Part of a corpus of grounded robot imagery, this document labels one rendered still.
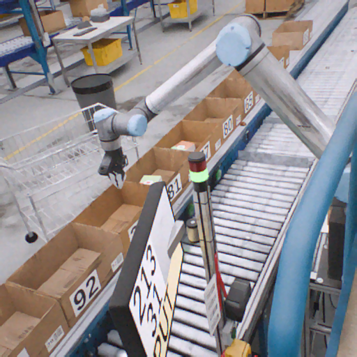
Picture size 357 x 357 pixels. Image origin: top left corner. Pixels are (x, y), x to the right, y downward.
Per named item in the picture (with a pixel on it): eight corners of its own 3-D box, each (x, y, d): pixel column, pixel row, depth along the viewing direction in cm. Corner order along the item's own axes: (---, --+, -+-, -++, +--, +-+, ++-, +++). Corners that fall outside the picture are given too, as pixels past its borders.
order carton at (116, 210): (127, 261, 199) (119, 233, 190) (79, 248, 212) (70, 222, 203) (166, 212, 227) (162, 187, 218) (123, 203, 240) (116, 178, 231)
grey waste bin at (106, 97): (130, 122, 562) (119, 74, 528) (107, 139, 527) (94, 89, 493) (101, 118, 587) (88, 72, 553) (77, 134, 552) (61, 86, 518)
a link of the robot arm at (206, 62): (256, -3, 148) (135, 101, 190) (247, 7, 139) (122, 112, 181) (275, 26, 151) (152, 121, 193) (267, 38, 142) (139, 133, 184)
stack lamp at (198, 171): (203, 183, 115) (201, 164, 112) (187, 180, 118) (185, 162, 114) (210, 173, 119) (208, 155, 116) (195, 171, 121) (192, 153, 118)
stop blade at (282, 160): (307, 170, 271) (308, 157, 267) (238, 162, 293) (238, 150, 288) (307, 169, 272) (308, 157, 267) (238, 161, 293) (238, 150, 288)
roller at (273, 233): (279, 242, 221) (279, 235, 218) (191, 222, 245) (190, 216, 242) (282, 236, 224) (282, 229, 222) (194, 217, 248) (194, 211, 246)
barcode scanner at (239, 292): (254, 297, 156) (251, 279, 149) (244, 326, 148) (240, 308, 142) (237, 292, 159) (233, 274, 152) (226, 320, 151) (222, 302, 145)
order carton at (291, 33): (301, 50, 421) (302, 31, 412) (271, 51, 435) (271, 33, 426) (312, 37, 450) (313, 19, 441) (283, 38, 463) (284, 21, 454)
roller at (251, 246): (272, 259, 212) (272, 252, 209) (181, 236, 236) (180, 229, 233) (275, 252, 215) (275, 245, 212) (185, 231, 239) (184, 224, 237)
